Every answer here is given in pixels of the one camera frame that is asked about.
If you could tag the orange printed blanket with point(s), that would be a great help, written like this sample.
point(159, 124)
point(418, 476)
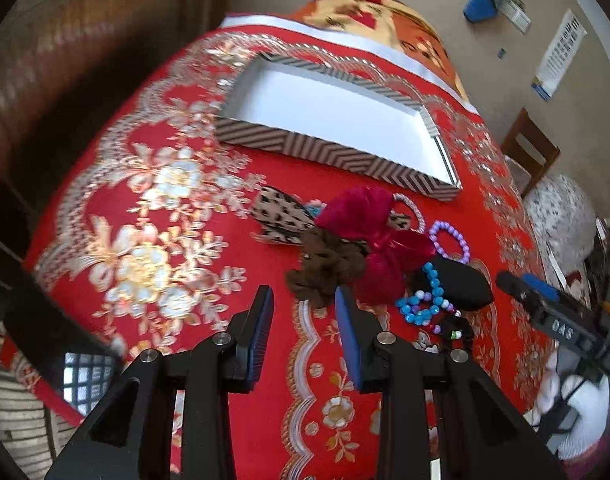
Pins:
point(385, 20)

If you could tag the dark glossy board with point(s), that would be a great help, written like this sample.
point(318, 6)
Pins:
point(50, 330)

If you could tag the wooden chair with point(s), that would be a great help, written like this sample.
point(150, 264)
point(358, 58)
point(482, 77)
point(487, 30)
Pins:
point(532, 145)

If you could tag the brown scrunchie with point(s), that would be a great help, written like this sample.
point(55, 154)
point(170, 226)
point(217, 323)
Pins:
point(327, 265)

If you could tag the floral grey cushion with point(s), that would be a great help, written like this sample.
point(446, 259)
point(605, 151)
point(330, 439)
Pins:
point(560, 215)

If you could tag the wooden door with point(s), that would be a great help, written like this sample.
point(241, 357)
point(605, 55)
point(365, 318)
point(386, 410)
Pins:
point(75, 60)

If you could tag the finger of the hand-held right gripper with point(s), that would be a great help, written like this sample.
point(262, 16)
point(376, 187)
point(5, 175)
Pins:
point(522, 287)

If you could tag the white cloth strip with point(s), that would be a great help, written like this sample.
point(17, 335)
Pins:
point(335, 35)

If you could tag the white wall socket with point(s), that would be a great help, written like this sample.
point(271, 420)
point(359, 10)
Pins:
point(516, 15)

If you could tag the red velvet hair bow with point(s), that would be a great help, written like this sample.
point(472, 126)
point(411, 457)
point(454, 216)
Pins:
point(365, 220)

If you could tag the striped cardboard box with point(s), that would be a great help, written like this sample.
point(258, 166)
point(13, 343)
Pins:
point(335, 110)

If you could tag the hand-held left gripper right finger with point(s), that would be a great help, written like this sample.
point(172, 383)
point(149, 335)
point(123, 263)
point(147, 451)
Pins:
point(346, 330)

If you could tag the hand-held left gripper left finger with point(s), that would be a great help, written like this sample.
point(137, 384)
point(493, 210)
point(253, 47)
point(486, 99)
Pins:
point(262, 332)

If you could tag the white cloth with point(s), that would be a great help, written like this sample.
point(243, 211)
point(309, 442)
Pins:
point(587, 405)

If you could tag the leopard print hair bow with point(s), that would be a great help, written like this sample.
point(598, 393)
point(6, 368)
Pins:
point(277, 215)

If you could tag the black scrunchie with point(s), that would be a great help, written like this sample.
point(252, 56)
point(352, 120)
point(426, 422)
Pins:
point(460, 332)

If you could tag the wall poster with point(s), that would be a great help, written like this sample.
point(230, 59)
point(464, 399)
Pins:
point(560, 52)

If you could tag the red floral tablecloth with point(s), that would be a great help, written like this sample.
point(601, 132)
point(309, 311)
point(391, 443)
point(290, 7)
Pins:
point(175, 240)

